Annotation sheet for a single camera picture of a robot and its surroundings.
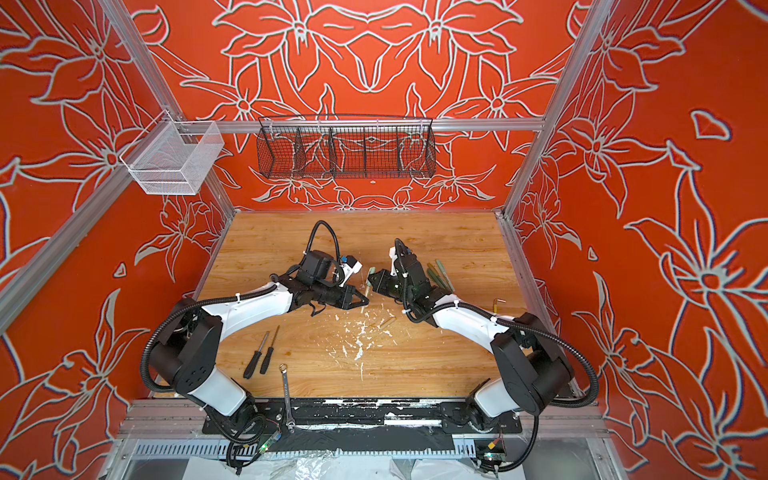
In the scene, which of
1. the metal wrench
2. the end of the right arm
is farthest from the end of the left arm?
the metal wrench

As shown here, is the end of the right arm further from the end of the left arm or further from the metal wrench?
the metal wrench

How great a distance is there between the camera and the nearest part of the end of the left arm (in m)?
0.71
